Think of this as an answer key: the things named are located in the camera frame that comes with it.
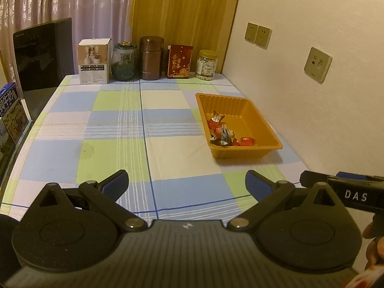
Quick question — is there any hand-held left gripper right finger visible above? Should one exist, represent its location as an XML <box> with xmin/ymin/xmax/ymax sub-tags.
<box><xmin>226</xmin><ymin>169</ymin><xmax>350</xmax><ymax>232</ymax></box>

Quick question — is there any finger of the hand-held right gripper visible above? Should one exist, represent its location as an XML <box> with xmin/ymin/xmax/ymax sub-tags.
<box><xmin>336</xmin><ymin>172</ymin><xmax>369</xmax><ymax>181</ymax></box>
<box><xmin>300</xmin><ymin>170</ymin><xmax>333</xmax><ymax>189</ymax></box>

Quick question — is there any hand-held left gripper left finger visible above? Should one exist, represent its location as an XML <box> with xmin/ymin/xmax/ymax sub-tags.
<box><xmin>28</xmin><ymin>169</ymin><xmax>148</xmax><ymax>232</ymax></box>

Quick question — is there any white green snack packet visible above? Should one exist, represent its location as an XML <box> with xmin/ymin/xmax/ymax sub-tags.
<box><xmin>210</xmin><ymin>126</ymin><xmax>236</xmax><ymax>147</ymax></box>

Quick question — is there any orange plastic tray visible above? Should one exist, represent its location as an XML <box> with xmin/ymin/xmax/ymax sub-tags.
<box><xmin>195</xmin><ymin>93</ymin><xmax>283</xmax><ymax>159</ymax></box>

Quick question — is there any person's right forearm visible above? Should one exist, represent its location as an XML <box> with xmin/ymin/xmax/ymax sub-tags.
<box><xmin>345</xmin><ymin>265</ymin><xmax>384</xmax><ymax>288</ymax></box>

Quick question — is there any person's right hand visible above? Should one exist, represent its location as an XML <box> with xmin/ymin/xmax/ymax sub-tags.
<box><xmin>361</xmin><ymin>216</ymin><xmax>384</xmax><ymax>264</ymax></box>

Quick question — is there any checked tablecloth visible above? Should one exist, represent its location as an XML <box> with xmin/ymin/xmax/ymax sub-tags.
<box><xmin>0</xmin><ymin>72</ymin><xmax>309</xmax><ymax>221</ymax></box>

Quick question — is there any white product box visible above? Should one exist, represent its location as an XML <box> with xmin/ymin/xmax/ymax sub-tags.
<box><xmin>78</xmin><ymin>38</ymin><xmax>112</xmax><ymax>84</ymax></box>

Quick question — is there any green glass jar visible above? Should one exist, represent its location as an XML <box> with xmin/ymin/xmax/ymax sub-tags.
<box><xmin>112</xmin><ymin>40</ymin><xmax>140</xmax><ymax>81</ymax></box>

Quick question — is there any blue milk carton case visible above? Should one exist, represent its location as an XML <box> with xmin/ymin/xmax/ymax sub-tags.
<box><xmin>0</xmin><ymin>82</ymin><xmax>33</xmax><ymax>183</ymax></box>

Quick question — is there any clear plastic jar yellow lid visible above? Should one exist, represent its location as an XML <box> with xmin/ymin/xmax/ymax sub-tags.
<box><xmin>196</xmin><ymin>50</ymin><xmax>218</xmax><ymax>81</ymax></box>

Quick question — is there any brown metal canister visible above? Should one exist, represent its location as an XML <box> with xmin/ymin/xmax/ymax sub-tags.
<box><xmin>139</xmin><ymin>36</ymin><xmax>165</xmax><ymax>81</ymax></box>

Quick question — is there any red printed box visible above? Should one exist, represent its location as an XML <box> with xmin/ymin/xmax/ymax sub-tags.
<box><xmin>166</xmin><ymin>44</ymin><xmax>193</xmax><ymax>79</ymax></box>

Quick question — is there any black flat monitor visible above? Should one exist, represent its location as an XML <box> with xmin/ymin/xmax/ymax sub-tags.
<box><xmin>12</xmin><ymin>17</ymin><xmax>75</xmax><ymax>121</ymax></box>

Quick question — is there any pale sheer curtain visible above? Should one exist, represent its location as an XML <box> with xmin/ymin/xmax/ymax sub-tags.
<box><xmin>0</xmin><ymin>0</ymin><xmax>138</xmax><ymax>78</ymax></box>

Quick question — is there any wooden panel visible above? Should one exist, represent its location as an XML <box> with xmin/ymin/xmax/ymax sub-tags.
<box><xmin>130</xmin><ymin>0</ymin><xmax>243</xmax><ymax>74</ymax></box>

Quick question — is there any beige data wall socket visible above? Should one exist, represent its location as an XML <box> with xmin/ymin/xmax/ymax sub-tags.
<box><xmin>304</xmin><ymin>47</ymin><xmax>333</xmax><ymax>84</ymax></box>

